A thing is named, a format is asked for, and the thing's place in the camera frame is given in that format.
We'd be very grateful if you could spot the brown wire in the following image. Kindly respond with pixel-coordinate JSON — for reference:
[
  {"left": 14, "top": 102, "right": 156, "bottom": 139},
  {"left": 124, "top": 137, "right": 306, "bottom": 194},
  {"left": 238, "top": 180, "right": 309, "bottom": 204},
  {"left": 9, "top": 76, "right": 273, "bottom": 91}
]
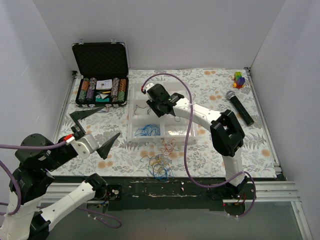
[{"left": 134, "top": 104, "right": 152, "bottom": 116}]

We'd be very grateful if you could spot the white compartment tray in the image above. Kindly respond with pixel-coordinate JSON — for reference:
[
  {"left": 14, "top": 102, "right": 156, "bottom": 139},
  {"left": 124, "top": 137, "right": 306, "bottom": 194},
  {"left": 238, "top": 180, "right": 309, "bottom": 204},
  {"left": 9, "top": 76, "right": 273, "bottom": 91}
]
[{"left": 127, "top": 83, "right": 189, "bottom": 145}]

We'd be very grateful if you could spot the blue wire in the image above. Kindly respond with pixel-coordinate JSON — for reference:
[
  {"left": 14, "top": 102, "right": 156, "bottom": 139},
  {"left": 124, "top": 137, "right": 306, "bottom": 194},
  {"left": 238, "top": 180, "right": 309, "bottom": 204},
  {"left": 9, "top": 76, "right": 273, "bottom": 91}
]
[{"left": 134, "top": 123, "right": 162, "bottom": 138}]

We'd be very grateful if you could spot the white wire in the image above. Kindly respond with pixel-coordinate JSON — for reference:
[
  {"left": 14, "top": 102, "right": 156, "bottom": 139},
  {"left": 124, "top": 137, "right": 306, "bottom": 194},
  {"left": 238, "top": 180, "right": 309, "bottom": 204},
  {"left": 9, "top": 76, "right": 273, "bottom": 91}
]
[{"left": 165, "top": 126, "right": 188, "bottom": 137}]

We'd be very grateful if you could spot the orange wire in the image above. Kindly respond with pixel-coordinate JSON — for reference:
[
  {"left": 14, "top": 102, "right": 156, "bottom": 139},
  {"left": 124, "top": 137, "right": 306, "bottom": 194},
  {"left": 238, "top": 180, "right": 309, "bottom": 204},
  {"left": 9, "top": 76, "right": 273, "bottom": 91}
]
[{"left": 159, "top": 138, "right": 177, "bottom": 156}]

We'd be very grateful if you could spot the colourful wire bundle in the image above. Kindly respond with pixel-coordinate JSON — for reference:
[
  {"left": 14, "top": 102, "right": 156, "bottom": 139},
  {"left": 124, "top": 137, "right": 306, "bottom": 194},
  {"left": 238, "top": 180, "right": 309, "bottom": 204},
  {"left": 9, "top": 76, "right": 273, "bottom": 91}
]
[{"left": 139, "top": 154, "right": 176, "bottom": 182}]

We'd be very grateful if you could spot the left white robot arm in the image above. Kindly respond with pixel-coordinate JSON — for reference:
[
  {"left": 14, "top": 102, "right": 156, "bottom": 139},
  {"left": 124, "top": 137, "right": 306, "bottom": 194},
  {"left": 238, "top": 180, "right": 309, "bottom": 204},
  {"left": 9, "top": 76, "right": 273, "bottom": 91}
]
[{"left": 0, "top": 107, "right": 119, "bottom": 240}]

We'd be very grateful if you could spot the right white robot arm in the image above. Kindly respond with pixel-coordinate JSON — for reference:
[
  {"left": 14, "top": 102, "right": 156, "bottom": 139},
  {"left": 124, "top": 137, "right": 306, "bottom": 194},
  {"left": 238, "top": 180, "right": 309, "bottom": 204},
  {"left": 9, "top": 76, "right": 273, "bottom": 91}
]
[{"left": 141, "top": 83, "right": 248, "bottom": 199}]

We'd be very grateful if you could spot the purple poker chip stack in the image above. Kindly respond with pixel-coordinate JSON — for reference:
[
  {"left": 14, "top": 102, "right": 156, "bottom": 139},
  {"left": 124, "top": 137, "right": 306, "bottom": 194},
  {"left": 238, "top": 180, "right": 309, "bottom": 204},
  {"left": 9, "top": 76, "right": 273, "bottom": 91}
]
[{"left": 86, "top": 77, "right": 97, "bottom": 102}]

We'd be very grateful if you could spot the orange poker chip stack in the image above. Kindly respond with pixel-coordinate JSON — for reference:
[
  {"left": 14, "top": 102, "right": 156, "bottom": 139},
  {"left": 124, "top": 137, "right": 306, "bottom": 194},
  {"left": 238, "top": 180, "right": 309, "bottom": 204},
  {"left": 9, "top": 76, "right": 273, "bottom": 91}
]
[{"left": 79, "top": 78, "right": 90, "bottom": 98}]

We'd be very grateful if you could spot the teal card box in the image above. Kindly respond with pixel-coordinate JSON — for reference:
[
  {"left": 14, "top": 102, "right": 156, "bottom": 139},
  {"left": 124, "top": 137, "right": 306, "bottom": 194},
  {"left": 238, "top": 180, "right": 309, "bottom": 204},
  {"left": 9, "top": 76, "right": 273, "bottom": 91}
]
[{"left": 95, "top": 97, "right": 110, "bottom": 104}]

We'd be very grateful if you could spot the green poker chip stack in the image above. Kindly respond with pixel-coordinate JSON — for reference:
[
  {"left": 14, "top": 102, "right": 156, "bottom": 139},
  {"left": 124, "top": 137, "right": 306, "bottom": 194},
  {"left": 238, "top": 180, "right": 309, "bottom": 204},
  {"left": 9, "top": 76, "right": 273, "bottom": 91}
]
[{"left": 117, "top": 91, "right": 126, "bottom": 103}]

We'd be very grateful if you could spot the white playing card deck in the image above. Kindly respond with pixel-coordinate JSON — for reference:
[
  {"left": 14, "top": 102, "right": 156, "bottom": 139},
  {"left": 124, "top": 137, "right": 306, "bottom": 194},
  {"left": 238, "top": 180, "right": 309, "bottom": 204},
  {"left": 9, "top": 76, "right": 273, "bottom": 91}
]
[{"left": 95, "top": 79, "right": 113, "bottom": 91}]

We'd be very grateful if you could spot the black poker chip case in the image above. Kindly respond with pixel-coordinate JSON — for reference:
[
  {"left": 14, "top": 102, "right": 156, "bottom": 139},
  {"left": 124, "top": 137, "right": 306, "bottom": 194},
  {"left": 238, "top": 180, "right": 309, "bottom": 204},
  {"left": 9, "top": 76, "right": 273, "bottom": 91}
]
[{"left": 72, "top": 42, "right": 129, "bottom": 108}]

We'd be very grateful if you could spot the black handheld microphone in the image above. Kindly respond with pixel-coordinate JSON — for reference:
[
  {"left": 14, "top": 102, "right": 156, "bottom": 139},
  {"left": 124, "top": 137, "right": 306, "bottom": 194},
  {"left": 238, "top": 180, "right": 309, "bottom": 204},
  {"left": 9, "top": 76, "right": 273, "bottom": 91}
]
[{"left": 226, "top": 90, "right": 255, "bottom": 126}]

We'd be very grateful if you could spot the colourful toy block stack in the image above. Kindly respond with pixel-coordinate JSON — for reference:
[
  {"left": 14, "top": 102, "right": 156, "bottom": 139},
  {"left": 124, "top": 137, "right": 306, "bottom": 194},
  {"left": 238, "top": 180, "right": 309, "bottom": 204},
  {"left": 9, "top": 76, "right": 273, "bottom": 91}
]
[{"left": 231, "top": 71, "right": 246, "bottom": 89}]

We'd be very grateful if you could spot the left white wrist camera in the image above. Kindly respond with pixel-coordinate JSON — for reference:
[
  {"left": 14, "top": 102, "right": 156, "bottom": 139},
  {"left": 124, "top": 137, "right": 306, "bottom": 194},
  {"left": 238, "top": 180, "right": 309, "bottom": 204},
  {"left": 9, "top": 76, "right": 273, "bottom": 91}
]
[{"left": 63, "top": 133, "right": 99, "bottom": 160}]

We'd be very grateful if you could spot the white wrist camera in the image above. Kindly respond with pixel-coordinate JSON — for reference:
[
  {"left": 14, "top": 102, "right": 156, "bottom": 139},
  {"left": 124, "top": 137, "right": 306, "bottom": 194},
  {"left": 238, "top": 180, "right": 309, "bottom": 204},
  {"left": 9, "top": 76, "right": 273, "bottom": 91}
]
[
  {"left": 63, "top": 133, "right": 99, "bottom": 160},
  {"left": 141, "top": 83, "right": 155, "bottom": 95}
]

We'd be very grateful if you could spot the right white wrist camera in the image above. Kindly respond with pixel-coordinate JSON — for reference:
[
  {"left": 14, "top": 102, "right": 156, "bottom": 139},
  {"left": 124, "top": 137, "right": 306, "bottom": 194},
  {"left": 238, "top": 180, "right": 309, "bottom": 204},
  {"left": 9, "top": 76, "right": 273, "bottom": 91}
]
[{"left": 141, "top": 83, "right": 155, "bottom": 95}]

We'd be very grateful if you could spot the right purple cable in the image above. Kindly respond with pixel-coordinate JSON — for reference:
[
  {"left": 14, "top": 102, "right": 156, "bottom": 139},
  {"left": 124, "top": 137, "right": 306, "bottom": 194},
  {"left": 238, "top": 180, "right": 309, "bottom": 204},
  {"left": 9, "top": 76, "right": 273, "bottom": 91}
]
[{"left": 143, "top": 72, "right": 257, "bottom": 217}]

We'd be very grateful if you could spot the purple cable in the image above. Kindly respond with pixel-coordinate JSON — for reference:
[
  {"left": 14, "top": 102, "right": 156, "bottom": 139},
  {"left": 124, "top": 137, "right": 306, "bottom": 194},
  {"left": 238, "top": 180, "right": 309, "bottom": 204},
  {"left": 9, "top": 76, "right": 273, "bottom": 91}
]
[
  {"left": 143, "top": 72, "right": 257, "bottom": 217},
  {"left": 0, "top": 139, "right": 123, "bottom": 229}
]

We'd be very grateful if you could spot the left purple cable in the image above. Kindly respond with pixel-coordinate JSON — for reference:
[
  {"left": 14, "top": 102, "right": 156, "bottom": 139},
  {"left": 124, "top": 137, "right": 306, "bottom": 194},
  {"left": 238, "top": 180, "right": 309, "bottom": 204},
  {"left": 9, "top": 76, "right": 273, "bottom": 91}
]
[{"left": 0, "top": 139, "right": 123, "bottom": 229}]

